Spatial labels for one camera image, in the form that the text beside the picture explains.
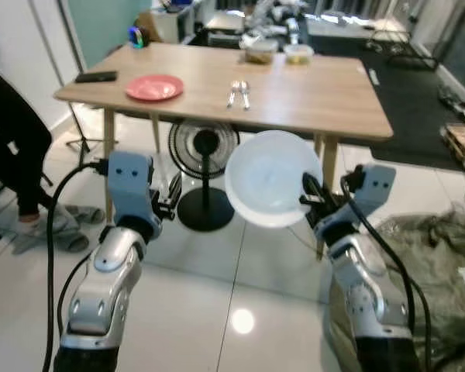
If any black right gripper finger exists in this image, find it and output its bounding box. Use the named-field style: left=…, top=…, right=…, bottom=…
left=300, top=171, right=328, bottom=208

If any white round plate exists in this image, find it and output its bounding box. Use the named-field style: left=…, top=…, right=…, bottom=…
left=224, top=130, right=325, bottom=229

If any black floor fan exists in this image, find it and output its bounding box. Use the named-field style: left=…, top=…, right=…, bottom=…
left=168, top=119, right=242, bottom=233

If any red round plate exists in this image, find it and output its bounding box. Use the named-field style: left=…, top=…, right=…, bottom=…
left=126, top=74, right=185, bottom=102

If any grey slipper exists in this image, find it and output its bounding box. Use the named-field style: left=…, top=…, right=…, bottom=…
left=12, top=203, right=106, bottom=255

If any silver metal fork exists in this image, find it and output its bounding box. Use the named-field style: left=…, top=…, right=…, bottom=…
left=226, top=81, right=240, bottom=109

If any silver metal spoon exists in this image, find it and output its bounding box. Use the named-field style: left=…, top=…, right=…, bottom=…
left=238, top=80, right=252, bottom=111

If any wooden crate with white filling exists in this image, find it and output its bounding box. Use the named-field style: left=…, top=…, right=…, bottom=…
left=442, top=122, right=465, bottom=165

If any black flat phone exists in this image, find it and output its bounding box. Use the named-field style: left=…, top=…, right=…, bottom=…
left=74, top=71, right=119, bottom=84

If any small container with yellow food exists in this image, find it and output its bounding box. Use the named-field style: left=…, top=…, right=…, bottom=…
left=283, top=44, right=315, bottom=66

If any large clear lidded food container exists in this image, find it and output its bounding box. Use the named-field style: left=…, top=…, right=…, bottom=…
left=242, top=39, right=281, bottom=65

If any person leg in black trousers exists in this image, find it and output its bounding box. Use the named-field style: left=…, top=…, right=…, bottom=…
left=0, top=71, right=55, bottom=219

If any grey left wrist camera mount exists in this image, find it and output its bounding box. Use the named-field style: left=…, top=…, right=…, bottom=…
left=106, top=151, right=163, bottom=235

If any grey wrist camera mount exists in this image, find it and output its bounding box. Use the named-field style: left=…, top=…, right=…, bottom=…
left=106, top=151, right=163, bottom=235
left=340, top=164, right=398, bottom=222

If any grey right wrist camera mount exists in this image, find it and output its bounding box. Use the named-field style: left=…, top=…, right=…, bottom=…
left=340, top=164, right=398, bottom=222

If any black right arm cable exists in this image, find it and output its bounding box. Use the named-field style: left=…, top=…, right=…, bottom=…
left=339, top=177, right=436, bottom=372

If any black speaker with light ring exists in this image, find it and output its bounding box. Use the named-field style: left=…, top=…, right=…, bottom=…
left=127, top=26, right=149, bottom=50

